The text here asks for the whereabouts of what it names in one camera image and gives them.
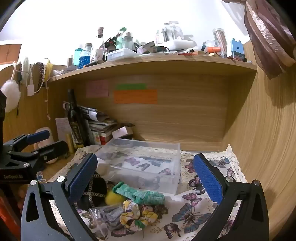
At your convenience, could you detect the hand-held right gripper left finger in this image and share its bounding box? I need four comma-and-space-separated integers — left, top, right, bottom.
21, 153, 109, 241

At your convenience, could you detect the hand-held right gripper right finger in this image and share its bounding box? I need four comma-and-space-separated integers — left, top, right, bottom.
192, 153, 270, 241

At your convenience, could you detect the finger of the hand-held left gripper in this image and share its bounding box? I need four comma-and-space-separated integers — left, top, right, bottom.
5, 130, 51, 152
24, 141, 70, 171

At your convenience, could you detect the yellow fuzzy pom ball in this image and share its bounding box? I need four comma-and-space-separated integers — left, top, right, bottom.
105, 189, 127, 206

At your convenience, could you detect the clear bag with grey cloth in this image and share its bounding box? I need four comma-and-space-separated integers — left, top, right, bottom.
88, 205, 125, 240

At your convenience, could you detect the teal knitted cloth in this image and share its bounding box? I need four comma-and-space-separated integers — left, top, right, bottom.
112, 182, 165, 206

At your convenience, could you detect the clear plastic storage box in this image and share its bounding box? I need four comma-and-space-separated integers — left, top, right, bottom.
95, 138, 181, 195

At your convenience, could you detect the yellow floral scrunchie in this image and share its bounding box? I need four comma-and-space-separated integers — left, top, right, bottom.
120, 200, 159, 231

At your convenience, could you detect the white cup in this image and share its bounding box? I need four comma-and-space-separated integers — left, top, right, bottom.
33, 127, 59, 164

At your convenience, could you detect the yellow tube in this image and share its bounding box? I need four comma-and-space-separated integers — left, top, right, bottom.
66, 133, 75, 154

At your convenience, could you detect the white note card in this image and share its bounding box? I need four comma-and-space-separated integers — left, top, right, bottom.
55, 117, 70, 142

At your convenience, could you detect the dark glass bottle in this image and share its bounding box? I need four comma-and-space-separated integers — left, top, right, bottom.
67, 89, 85, 149

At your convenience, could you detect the butterfly print lace tablecloth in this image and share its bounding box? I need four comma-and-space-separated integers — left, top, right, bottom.
35, 144, 248, 241

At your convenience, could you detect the white fluffy pom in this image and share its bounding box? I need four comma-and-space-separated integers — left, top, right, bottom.
0, 79, 21, 113

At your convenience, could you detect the stack of books and magazines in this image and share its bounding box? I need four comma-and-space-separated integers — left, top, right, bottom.
63, 101, 135, 146

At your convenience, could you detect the small white box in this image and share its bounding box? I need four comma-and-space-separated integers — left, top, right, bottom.
112, 126, 134, 140

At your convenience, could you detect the dark beaded headband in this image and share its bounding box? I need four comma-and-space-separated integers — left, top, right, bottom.
36, 62, 45, 88

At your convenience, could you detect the pink sticky note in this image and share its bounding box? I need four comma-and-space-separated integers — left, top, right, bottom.
86, 80, 109, 98

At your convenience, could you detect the blue dotted bottle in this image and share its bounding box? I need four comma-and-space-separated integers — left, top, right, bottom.
79, 48, 90, 69

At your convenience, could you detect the orange sticky note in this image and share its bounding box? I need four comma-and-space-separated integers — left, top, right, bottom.
113, 89, 158, 104

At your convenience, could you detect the green sticky note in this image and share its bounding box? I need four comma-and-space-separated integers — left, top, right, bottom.
116, 83, 147, 90

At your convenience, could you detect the clear bottle with grey cap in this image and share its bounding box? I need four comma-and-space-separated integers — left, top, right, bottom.
84, 43, 93, 61

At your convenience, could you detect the white plastic tray box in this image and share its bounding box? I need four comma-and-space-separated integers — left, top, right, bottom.
107, 48, 139, 62

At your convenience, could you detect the tall bottle with cork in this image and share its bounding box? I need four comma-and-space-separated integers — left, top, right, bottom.
97, 27, 105, 50

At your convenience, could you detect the wooden shelf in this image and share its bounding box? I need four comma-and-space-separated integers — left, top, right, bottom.
47, 54, 258, 82

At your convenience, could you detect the mint green bottle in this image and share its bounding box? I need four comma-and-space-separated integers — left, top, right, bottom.
115, 27, 127, 50

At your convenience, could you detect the blue box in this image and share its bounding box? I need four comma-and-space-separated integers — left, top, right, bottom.
230, 38, 245, 62

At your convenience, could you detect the glass jar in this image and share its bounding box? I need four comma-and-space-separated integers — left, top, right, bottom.
203, 39, 220, 53

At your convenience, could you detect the tall clear canister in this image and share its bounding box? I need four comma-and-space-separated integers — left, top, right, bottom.
212, 28, 228, 58

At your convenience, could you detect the brown hanging cloth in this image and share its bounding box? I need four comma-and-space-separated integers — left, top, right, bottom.
220, 0, 296, 80

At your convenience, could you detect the clear plastic organizer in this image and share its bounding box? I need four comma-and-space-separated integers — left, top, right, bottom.
161, 21, 186, 44

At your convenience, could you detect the yellow hanging hair tie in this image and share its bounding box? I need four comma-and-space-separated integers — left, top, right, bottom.
44, 60, 54, 81

